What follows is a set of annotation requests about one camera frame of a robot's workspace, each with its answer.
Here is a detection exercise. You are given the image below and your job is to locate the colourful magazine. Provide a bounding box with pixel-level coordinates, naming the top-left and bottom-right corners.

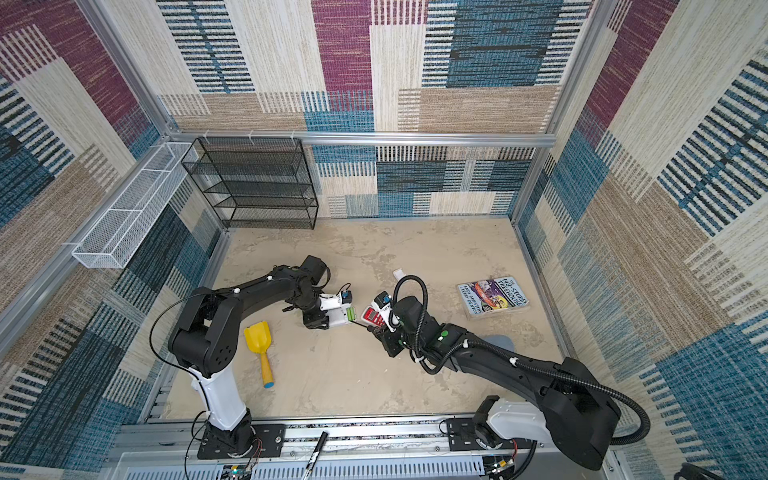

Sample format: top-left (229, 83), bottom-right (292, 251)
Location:
top-left (457, 276), bottom-right (529, 318)

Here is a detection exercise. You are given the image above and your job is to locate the red white remote control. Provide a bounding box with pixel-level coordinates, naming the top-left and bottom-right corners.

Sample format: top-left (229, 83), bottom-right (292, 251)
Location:
top-left (361, 305), bottom-right (386, 327)

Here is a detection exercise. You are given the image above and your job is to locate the white mesh wall basket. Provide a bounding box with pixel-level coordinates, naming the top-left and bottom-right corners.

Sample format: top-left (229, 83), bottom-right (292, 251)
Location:
top-left (72, 142), bottom-right (191, 269)

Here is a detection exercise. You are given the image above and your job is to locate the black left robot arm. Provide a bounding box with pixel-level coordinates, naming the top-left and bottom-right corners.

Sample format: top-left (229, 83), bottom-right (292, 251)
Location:
top-left (168, 255), bottom-right (330, 432)

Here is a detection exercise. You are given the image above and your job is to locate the yellow toy shovel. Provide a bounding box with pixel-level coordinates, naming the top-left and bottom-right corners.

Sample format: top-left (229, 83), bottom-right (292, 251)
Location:
top-left (244, 321), bottom-right (274, 388)

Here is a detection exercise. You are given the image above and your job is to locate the black wire shelf rack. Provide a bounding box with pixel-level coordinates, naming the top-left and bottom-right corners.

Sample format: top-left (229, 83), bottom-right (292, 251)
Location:
top-left (181, 137), bottom-right (319, 229)

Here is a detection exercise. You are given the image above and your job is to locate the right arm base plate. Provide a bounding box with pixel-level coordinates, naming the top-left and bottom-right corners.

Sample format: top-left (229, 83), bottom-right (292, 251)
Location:
top-left (438, 417), bottom-right (515, 452)

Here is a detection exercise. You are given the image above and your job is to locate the black yellow screwdriver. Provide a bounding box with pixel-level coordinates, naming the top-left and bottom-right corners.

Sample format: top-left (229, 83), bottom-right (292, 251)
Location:
top-left (350, 321), bottom-right (378, 333)

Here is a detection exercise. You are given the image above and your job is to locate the black marker pen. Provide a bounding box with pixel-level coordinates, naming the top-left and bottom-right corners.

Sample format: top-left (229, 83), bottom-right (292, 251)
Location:
top-left (301, 431), bottom-right (329, 480)

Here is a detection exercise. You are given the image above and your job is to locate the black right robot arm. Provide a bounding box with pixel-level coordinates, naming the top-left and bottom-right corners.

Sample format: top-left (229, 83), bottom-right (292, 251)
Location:
top-left (369, 290), bottom-right (651, 470)

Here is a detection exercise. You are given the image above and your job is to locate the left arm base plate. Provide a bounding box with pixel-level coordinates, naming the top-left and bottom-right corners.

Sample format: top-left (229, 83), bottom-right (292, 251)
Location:
top-left (196, 423), bottom-right (286, 460)

